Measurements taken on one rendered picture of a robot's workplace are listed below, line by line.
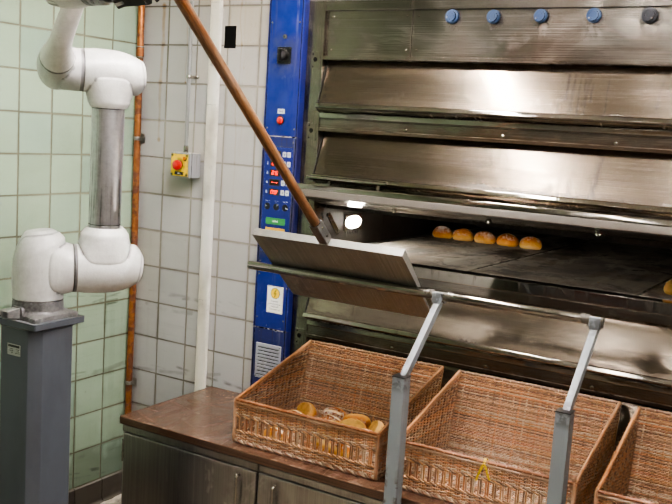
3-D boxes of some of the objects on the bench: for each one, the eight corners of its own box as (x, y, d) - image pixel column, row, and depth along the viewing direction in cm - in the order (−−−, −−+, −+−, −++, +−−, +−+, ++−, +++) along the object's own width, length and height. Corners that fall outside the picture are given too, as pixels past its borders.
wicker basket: (451, 445, 320) (458, 367, 316) (615, 484, 292) (625, 400, 288) (388, 487, 278) (394, 399, 274) (572, 538, 250) (582, 440, 246)
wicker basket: (305, 408, 350) (309, 337, 346) (441, 441, 322) (447, 365, 319) (228, 442, 308) (232, 362, 305) (376, 483, 280) (383, 395, 277)
